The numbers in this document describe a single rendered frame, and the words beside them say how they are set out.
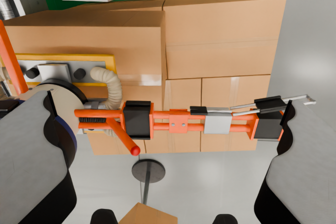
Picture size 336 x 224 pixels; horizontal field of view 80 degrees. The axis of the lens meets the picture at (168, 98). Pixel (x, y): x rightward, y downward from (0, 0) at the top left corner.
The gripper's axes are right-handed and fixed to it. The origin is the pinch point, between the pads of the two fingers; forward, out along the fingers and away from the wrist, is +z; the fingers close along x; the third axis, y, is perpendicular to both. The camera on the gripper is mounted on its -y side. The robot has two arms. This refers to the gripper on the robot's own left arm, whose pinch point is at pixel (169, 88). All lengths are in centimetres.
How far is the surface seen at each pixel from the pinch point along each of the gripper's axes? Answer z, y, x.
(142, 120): 32.2, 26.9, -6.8
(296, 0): 152, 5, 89
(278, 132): 32, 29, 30
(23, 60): 44, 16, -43
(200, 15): 98, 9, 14
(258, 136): 32, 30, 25
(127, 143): 23.9, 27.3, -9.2
